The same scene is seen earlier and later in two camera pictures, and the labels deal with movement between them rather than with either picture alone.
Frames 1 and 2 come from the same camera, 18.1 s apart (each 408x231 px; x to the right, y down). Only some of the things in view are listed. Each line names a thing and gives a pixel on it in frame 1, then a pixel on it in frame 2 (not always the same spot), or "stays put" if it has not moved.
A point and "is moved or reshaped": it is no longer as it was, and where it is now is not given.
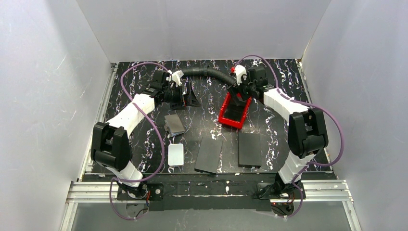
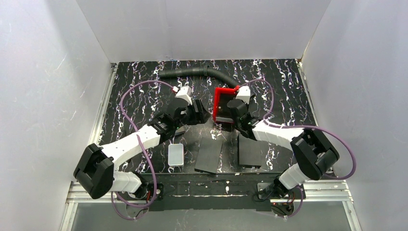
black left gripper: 184,96 → 197,111
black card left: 209,156 stays put
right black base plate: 278,190 stays put
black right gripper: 241,90 → 227,112
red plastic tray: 232,114 is moved or reshaped
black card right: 249,150 stays put
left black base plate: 140,192 stays put
